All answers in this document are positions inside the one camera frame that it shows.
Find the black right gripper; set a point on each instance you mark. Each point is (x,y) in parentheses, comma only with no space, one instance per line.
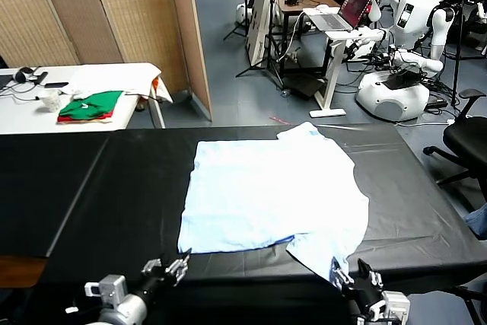
(365,298)

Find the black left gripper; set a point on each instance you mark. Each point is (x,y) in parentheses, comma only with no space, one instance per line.
(152,283)

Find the light blue t-shirt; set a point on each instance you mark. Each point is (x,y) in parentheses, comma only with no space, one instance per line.
(266,195)

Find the large black table cover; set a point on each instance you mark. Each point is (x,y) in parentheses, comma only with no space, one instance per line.
(133,195)

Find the small black table cover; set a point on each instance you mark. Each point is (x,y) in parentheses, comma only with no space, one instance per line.
(38,188)

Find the red folded shirt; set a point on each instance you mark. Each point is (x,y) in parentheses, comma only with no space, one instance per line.
(81,119)

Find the red pen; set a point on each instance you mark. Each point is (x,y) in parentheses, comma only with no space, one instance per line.
(281,119)

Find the black office chair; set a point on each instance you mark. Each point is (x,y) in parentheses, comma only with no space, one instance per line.
(466,138)

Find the green folded shirt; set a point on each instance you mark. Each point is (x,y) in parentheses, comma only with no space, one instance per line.
(93,103)

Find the orange cloth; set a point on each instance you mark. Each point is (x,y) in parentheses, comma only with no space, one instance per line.
(155,84)

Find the white paper cup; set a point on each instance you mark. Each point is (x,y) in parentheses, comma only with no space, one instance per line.
(52,101)

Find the white side table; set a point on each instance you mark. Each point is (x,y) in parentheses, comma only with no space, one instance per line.
(23,119)

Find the white standing desk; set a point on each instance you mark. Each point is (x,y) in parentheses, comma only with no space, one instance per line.
(331,74)

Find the black smartphone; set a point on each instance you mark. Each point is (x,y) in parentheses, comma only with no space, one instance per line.
(56,84)

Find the black remote control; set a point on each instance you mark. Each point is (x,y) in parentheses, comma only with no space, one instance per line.
(40,77)

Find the black headphones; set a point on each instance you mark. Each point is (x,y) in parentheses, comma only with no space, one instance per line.
(23,74)

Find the tall black light stand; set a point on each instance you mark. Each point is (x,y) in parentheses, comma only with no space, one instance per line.
(457,55)

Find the black tripod stand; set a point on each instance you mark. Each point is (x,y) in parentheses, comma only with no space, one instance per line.
(271,36)

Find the white board panel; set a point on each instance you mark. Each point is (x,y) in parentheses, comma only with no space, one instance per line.
(256,28)

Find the silver open laptop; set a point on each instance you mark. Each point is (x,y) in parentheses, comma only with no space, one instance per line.
(335,20)

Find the bamboo folding screen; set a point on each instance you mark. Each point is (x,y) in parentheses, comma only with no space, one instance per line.
(114,9)

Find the white wheeled humanoid robot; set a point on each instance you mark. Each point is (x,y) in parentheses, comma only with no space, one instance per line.
(407,16)

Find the small black box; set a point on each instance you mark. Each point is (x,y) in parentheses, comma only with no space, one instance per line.
(292,0)

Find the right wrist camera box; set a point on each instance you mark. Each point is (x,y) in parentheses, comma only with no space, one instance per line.
(395,304)

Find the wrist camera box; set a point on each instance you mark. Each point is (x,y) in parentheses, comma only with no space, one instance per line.
(395,304)
(110,288)

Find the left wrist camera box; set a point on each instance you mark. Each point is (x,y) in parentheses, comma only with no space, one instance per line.
(110,288)

